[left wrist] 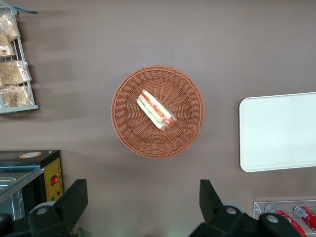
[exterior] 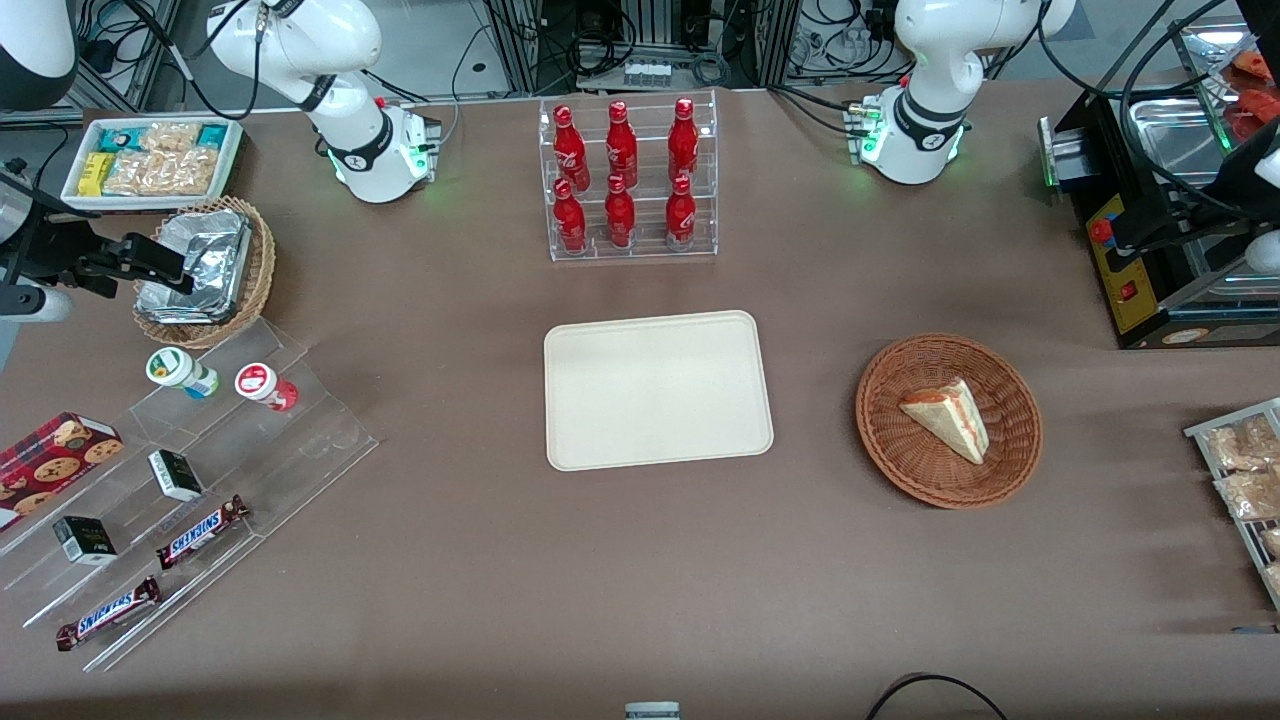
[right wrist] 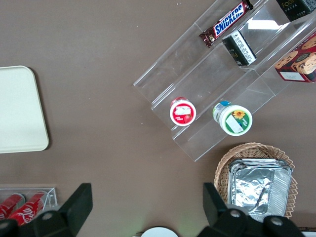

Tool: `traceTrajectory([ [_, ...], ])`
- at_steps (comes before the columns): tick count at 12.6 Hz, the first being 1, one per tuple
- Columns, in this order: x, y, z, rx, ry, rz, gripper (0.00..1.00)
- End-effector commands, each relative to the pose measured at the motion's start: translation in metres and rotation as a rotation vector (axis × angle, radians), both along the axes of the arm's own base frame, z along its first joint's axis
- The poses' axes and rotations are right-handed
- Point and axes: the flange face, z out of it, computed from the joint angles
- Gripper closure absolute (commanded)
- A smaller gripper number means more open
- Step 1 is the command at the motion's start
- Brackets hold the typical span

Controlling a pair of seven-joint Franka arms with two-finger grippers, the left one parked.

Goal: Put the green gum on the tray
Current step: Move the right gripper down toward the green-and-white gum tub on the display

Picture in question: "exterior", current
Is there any silver foil pack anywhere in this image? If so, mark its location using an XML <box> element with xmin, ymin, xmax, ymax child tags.
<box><xmin>150</xmin><ymin>208</ymin><xmax>252</xmax><ymax>299</ymax></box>
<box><xmin>136</xmin><ymin>278</ymin><xmax>241</xmax><ymax>325</ymax></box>

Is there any brown round wicker basket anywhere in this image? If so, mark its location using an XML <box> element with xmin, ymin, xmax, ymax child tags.
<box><xmin>855</xmin><ymin>332</ymin><xmax>1045</xmax><ymax>511</ymax></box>

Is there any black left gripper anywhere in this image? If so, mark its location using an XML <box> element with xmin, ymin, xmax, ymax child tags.
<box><xmin>1114</xmin><ymin>128</ymin><xmax>1280</xmax><ymax>257</ymax></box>

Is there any Snickers bar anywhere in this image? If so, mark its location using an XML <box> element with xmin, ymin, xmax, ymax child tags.
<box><xmin>155</xmin><ymin>495</ymin><xmax>250</xmax><ymax>572</ymax></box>
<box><xmin>55</xmin><ymin>575</ymin><xmax>163</xmax><ymax>653</ymax></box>

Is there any wrapped triangle sandwich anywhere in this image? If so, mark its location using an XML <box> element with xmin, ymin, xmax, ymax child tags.
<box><xmin>898</xmin><ymin>377</ymin><xmax>992</xmax><ymax>467</ymax></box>

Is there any grey wire rack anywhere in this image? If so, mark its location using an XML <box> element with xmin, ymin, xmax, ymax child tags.
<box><xmin>1184</xmin><ymin>397</ymin><xmax>1280</xmax><ymax>613</ymax></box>

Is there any red cola bottle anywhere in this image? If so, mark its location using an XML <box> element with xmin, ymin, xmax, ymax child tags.
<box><xmin>553</xmin><ymin>104</ymin><xmax>591</xmax><ymax>193</ymax></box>
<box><xmin>665</xmin><ymin>176</ymin><xmax>697</xmax><ymax>252</ymax></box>
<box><xmin>668</xmin><ymin>97</ymin><xmax>700</xmax><ymax>185</ymax></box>
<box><xmin>604</xmin><ymin>175</ymin><xmax>637</xmax><ymax>250</ymax></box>
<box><xmin>605</xmin><ymin>100</ymin><xmax>639</xmax><ymax>189</ymax></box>
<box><xmin>553</xmin><ymin>179</ymin><xmax>588</xmax><ymax>254</ymax></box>

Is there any clear acrylic stepped stand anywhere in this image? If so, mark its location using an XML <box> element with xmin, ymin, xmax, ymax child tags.
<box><xmin>0</xmin><ymin>318</ymin><xmax>380</xmax><ymax>674</ymax></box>

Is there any green gum bottle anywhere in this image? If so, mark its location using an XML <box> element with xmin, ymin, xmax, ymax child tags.
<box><xmin>146</xmin><ymin>347</ymin><xmax>220</xmax><ymax>400</ymax></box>

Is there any white rectangular snack bin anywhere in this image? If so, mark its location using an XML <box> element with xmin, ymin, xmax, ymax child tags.
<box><xmin>60</xmin><ymin>116</ymin><xmax>245</xmax><ymax>213</ymax></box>

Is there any light wicker basket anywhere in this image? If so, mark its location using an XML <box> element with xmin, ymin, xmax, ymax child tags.
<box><xmin>131</xmin><ymin>196</ymin><xmax>278</xmax><ymax>351</ymax></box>

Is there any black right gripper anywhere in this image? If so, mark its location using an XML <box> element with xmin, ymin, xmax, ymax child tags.
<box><xmin>0</xmin><ymin>203</ymin><xmax>197</xmax><ymax>299</ymax></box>

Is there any red gum bottle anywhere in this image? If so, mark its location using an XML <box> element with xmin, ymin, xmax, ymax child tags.
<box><xmin>234</xmin><ymin>362</ymin><xmax>300</xmax><ymax>414</ymax></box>

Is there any black cable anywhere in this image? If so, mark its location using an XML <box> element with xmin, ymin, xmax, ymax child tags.
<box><xmin>864</xmin><ymin>673</ymin><xmax>1012</xmax><ymax>720</ymax></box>
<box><xmin>1035</xmin><ymin>0</ymin><xmax>1206</xmax><ymax>101</ymax></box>

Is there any black yellow food warmer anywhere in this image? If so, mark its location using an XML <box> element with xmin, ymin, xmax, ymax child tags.
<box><xmin>1038</xmin><ymin>18</ymin><xmax>1280</xmax><ymax>351</ymax></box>

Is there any small black box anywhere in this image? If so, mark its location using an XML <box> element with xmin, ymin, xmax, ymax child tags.
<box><xmin>148</xmin><ymin>450</ymin><xmax>205</xmax><ymax>503</ymax></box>
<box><xmin>52</xmin><ymin>516</ymin><xmax>119</xmax><ymax>568</ymax></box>

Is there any clear bag of cookies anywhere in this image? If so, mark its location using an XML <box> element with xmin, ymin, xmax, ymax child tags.
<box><xmin>103</xmin><ymin>147</ymin><xmax>220</xmax><ymax>198</ymax></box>
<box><xmin>140</xmin><ymin>122</ymin><xmax>202</xmax><ymax>157</ymax></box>

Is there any red cookie box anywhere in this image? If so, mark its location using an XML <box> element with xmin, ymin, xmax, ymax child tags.
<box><xmin>0</xmin><ymin>412</ymin><xmax>125</xmax><ymax>532</ymax></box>

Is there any cream plastic tray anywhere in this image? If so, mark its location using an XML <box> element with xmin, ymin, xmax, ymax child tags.
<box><xmin>543</xmin><ymin>310</ymin><xmax>776</xmax><ymax>473</ymax></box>

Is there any yellow snack pack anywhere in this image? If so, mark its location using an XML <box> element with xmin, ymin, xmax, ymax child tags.
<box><xmin>77</xmin><ymin>152</ymin><xmax>117</xmax><ymax>199</ymax></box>

